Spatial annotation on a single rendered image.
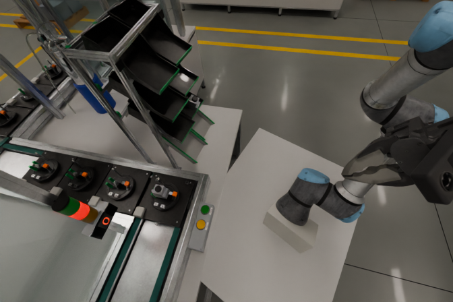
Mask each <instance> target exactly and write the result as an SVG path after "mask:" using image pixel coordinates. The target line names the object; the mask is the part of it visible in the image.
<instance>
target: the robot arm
mask: <svg viewBox="0 0 453 302"><path fill-rule="evenodd" d="M408 45H409V46H410V47H411V48H410V49H409V50H408V51H407V52H406V53H405V54H404V55H403V56H402V57H401V58H400V59H399V60H398V61H397V62H395V64H393V66H392V67H390V68H389V69H388V70H387V71H386V72H385V73H384V74H383V75H382V76H381V77H380V78H379V79H376V80H373V81H371V82H370V83H368V85H366V87H364V89H363V91H362V93H361V96H360V103H361V108H362V109H363V112H364V113H365V114H366V115H367V116H368V117H369V118H370V119H371V120H372V121H374V122H376V123H378V124H380V125H383V126H382V127H381V128H380V133H381V136H380V137H379V138H378V139H376V140H374V141H372V142H371V143H370V144H368V145H367V147H366V148H364V149H362V150H360V151H359V152H358V153H357V155H356V156H355V157H354V158H352V159H351V160H350V161H349V162H348V163H347V164H346V166H345V167H344V168H343V170H342V173H341V175H342V176H343V177H344V181H337V182H336V183H335V184H332V183H331V182H330V178H329V177H328V176H326V175H325V174H323V173H321V172H319V171H317V170H314V169H310V168H304V169H302V171H301V172H300V173H299V174H298V175H297V178H296V179H295V181H294V183H293V184H292V186H291V188H290V189H289V191H288V192H287V193H286V194H284V195H283V196H282V197H281V198H279V199H278V201H277V202H276V208H277V210H278V211H279V212H280V213H281V214H282V215H283V216H284V217H285V218H286V219H287V220H288V221H290V222H292V223H293V224H296V225H299V226H304V225H305V224H306V222H307V221H308V218H309V212H310V209H311V207H312V206H313V204H315V205H316V206H318V207H320V208H321V209H323V210H325V211H326V212H327V213H329V214H331V215H333V216H334V217H335V218H336V219H339V220H341V221H342V222H345V223H350V222H353V221H355V220H356V219H358V217H360V215H361V213H363V211H364V208H365V204H364V201H365V199H364V195H365V194H366V193H367V192H368V191H369V190H370V189H371V188H372V187H373V186H374V185H375V184H376V185H383V186H392V187H404V186H409V185H414V184H415V185H416V186H417V188H418V189H419V191H420V192H421V193H422V195H423V196H424V198H425V199H426V200H427V201H428V202H429V203H434V204H443V205H448V204H450V203H451V202H452V200H453V117H449V114H448V112H447V111H446V110H444V109H441V108H439V107H437V106H435V105H434V104H430V103H428V102H425V101H423V100H420V99H418V98H415V97H413V96H410V95H408V93H409V92H411V91H413V90H414V89H416V88H418V87H419V86H421V85H423V84H425V83H426V82H428V81H429V80H432V79H434V78H435V77H437V76H438V75H440V74H441V73H444V72H445V71H447V70H449V69H450V68H452V67H453V1H441V2H439V3H437V4H435V5H434V6H433V7H432V8H431V9H430V10H429V11H428V12H427V13H426V15H425V16H424V18H423V19H422V20H421V21H420V22H419V24H418V25H417V27H416V28H415V30H414V31H413V33H412V34H411V36H410V38H409V40H408ZM396 162H397V164H395V163H396Z"/></svg>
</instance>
